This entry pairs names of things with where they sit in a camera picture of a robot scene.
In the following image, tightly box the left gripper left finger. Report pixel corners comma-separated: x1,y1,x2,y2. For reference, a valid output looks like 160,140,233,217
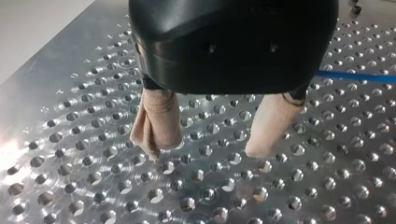
129,77,184,163

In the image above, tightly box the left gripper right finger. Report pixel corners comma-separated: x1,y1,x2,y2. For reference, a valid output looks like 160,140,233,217
244,88,310,160

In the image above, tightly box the blue cable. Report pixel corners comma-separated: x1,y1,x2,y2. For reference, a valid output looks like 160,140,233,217
315,70,396,84

